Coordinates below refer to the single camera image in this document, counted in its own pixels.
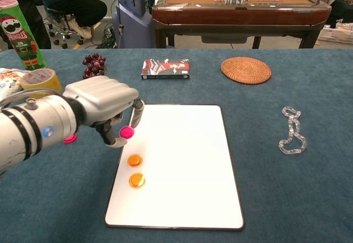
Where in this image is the round woven rattan coaster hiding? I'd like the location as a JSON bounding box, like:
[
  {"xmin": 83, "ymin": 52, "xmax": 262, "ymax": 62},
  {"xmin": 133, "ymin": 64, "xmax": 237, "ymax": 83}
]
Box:
[{"xmin": 220, "ymin": 56, "xmax": 272, "ymax": 85}]

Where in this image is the yellow packing tape roll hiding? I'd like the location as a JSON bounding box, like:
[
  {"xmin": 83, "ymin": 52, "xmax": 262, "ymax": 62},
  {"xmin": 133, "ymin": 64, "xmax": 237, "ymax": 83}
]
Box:
[{"xmin": 19, "ymin": 68, "xmax": 63, "ymax": 99}]

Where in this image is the white magnetic board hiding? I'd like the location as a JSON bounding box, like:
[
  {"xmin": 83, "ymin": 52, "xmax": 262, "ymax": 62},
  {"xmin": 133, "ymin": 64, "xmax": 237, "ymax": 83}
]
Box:
[{"xmin": 104, "ymin": 104, "xmax": 245, "ymax": 231}]

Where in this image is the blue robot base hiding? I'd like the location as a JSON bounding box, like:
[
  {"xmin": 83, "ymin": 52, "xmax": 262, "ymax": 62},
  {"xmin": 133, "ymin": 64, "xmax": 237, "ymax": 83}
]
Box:
[{"xmin": 111, "ymin": 0, "xmax": 155, "ymax": 49}]

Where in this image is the dark red grape bunch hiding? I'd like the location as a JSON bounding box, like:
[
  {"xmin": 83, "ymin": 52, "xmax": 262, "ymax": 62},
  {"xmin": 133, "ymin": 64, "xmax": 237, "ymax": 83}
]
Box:
[{"xmin": 82, "ymin": 52, "xmax": 107, "ymax": 80}]

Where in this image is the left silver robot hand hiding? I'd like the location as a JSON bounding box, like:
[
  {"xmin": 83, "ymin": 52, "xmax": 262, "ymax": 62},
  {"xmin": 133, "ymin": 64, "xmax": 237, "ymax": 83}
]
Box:
[{"xmin": 62, "ymin": 75, "xmax": 145, "ymax": 148}]

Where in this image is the white snack bag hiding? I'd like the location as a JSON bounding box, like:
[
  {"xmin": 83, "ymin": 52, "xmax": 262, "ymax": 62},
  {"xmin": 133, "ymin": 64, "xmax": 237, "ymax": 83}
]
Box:
[{"xmin": 0, "ymin": 67, "xmax": 30, "ymax": 102}]

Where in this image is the black wheeled office chair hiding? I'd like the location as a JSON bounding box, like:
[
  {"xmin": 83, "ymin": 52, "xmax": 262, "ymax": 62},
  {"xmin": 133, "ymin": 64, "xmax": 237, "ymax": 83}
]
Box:
[{"xmin": 43, "ymin": 7, "xmax": 85, "ymax": 50}]

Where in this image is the brown mahjong table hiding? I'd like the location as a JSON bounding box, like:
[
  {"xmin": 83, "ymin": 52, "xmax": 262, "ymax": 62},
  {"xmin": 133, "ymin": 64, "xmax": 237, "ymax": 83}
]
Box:
[{"xmin": 151, "ymin": 0, "xmax": 333, "ymax": 50}]

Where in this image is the standing person in black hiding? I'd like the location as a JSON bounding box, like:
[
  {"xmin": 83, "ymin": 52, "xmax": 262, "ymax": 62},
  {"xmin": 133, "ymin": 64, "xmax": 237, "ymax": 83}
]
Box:
[{"xmin": 0, "ymin": 0, "xmax": 52, "ymax": 52}]

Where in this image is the green Pringles can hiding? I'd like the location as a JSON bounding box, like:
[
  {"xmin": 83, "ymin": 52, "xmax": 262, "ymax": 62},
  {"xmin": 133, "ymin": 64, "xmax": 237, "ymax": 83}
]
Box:
[{"xmin": 0, "ymin": 0, "xmax": 48, "ymax": 71}]

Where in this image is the red black card box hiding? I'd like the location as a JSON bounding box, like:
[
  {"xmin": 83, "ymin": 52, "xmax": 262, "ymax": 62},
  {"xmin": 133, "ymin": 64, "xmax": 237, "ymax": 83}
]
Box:
[{"xmin": 141, "ymin": 58, "xmax": 191, "ymax": 81}]

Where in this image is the black floor cable bundle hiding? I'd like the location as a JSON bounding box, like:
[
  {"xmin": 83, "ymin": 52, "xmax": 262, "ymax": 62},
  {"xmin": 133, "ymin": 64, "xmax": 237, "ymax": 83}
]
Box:
[{"xmin": 96, "ymin": 23, "xmax": 122, "ymax": 49}]

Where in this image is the orange button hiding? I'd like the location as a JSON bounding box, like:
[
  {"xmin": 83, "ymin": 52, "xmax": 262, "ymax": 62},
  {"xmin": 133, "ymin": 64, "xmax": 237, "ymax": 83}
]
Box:
[
  {"xmin": 127, "ymin": 154, "xmax": 144, "ymax": 168},
  {"xmin": 129, "ymin": 172, "xmax": 146, "ymax": 189}
]

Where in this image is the white plastic basket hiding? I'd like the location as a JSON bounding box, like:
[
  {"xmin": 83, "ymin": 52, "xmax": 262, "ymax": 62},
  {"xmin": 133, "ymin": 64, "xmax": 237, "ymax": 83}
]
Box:
[{"xmin": 317, "ymin": 26, "xmax": 353, "ymax": 45}]

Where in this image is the seated person in black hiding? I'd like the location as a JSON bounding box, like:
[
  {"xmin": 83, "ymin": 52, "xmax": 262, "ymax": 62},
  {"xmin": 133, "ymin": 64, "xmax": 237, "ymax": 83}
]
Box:
[{"xmin": 41, "ymin": 0, "xmax": 108, "ymax": 40}]

